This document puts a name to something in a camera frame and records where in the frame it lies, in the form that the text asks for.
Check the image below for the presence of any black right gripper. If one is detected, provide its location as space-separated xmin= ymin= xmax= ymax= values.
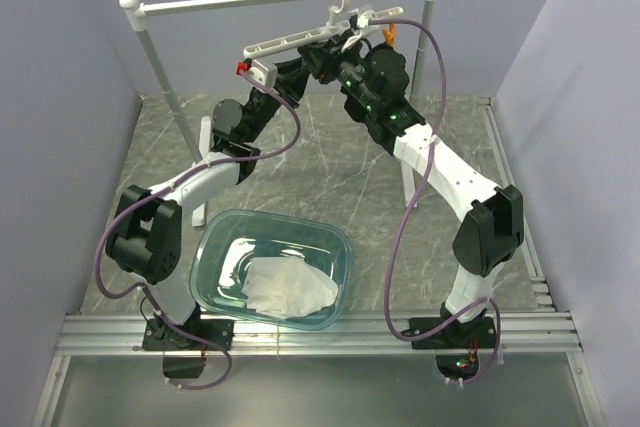
xmin=297 ymin=30 xmax=379 ymax=114

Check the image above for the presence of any white plastic clip hanger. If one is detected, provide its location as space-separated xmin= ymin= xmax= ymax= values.
xmin=243 ymin=0 xmax=405 ymax=60

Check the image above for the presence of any white underwear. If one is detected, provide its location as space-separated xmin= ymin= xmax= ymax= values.
xmin=241 ymin=257 xmax=339 ymax=319

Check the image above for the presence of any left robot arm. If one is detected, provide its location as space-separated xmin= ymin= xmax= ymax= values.
xmin=95 ymin=58 xmax=310 ymax=349

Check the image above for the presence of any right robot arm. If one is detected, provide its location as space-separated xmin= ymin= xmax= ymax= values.
xmin=298 ymin=37 xmax=524 ymax=347

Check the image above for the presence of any orange plastic clip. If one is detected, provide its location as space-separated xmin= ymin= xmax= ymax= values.
xmin=382 ymin=23 xmax=396 ymax=48

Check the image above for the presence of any silver white clothes rack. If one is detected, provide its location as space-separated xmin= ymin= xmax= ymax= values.
xmin=118 ymin=0 xmax=445 ymax=228

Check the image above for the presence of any teal transparent plastic basin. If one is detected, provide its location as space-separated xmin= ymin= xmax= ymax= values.
xmin=190 ymin=209 xmax=353 ymax=331

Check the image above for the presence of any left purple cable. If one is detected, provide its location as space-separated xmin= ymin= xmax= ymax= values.
xmin=95 ymin=74 xmax=303 ymax=390

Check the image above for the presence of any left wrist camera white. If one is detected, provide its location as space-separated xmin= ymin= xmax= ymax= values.
xmin=236 ymin=59 xmax=278 ymax=88

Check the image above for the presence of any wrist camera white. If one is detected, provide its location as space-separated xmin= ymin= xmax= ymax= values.
xmin=236 ymin=59 xmax=278 ymax=88
xmin=341 ymin=9 xmax=377 ymax=53

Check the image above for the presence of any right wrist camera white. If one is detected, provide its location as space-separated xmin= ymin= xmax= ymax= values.
xmin=341 ymin=9 xmax=377 ymax=53

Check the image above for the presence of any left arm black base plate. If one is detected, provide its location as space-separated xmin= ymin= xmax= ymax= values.
xmin=141 ymin=314 xmax=236 ymax=381

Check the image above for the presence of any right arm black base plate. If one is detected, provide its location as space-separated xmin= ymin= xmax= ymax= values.
xmin=408 ymin=314 xmax=503 ymax=381

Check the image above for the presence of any aluminium rail frame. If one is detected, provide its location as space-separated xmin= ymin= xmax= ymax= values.
xmin=35 ymin=94 xmax=605 ymax=426

